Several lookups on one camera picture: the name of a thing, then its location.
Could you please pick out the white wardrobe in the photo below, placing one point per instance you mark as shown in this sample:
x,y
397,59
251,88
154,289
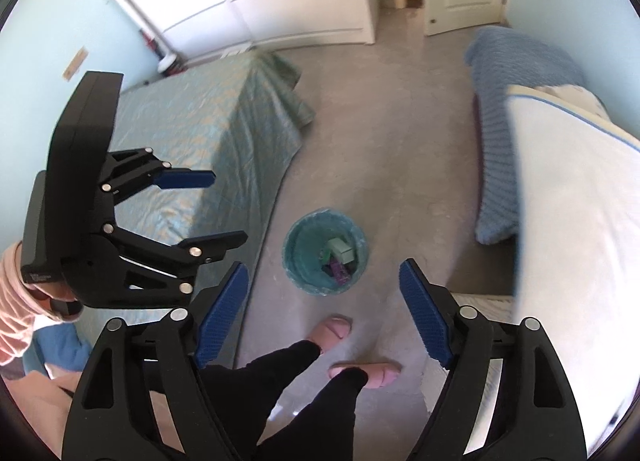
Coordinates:
x,y
280,6

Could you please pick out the teal lined trash bin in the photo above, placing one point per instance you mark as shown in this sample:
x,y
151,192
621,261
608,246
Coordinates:
x,y
305,251

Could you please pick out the tan wall sticker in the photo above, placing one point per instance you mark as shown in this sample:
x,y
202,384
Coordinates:
x,y
75,64

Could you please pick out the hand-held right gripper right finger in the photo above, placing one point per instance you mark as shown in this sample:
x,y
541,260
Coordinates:
x,y
425,311

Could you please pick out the small white round object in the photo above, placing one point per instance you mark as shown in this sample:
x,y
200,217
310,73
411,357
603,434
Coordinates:
x,y
167,63

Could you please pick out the blue knitted blanket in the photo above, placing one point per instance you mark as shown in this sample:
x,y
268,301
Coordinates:
x,y
500,106

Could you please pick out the pink slipper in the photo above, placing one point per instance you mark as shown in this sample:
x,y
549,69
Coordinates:
x,y
372,373
334,328

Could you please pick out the teal patterned bedspread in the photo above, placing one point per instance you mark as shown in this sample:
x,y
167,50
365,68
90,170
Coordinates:
x,y
210,111

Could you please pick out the person's left hand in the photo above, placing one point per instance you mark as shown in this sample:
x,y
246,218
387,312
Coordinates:
x,y
57,292

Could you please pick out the person's pink top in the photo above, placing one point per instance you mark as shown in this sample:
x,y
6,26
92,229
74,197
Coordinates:
x,y
45,406

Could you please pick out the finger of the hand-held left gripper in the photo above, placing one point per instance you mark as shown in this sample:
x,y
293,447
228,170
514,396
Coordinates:
x,y
210,243
187,179

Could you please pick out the person's pink sleeved left forearm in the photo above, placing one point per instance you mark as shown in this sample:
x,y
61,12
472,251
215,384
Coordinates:
x,y
17,311

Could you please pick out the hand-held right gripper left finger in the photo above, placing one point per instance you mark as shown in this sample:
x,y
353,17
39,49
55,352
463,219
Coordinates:
x,y
220,311

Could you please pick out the blue cloth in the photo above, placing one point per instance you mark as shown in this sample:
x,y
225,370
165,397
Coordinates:
x,y
65,348

